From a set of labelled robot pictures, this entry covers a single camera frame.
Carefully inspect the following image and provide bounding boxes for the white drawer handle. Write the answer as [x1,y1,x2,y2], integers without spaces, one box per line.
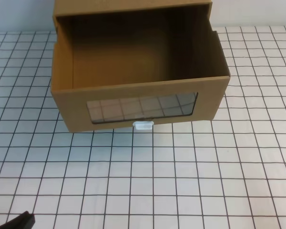
[133,121,154,131]

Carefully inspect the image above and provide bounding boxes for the brown cardboard drawer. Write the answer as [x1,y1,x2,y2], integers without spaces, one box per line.
[51,8,230,133]

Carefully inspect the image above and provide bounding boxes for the white grid tablecloth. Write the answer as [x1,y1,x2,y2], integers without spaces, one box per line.
[0,26,286,229]

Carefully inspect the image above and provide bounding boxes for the upper brown cardboard box shell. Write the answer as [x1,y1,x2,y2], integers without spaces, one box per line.
[53,0,220,52]

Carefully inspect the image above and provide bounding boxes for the black object bottom left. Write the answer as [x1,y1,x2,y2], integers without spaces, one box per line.
[0,211,35,229]

